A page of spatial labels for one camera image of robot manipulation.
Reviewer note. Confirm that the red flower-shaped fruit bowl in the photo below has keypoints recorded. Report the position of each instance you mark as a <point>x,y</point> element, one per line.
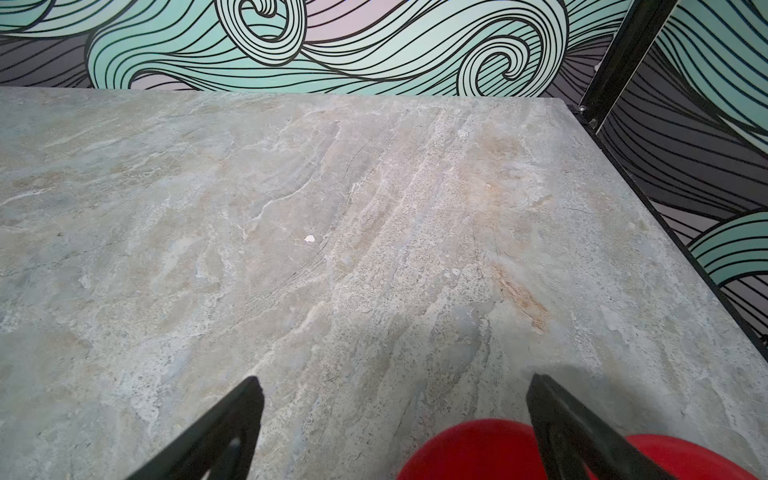
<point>503,449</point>

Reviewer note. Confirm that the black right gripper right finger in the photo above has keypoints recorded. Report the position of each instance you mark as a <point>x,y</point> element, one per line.
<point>574,443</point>

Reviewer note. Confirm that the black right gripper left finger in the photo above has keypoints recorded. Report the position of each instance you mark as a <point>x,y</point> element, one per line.
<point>219,445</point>

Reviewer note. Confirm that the black frame post right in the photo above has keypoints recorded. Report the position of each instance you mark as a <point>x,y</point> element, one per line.
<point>636,35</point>

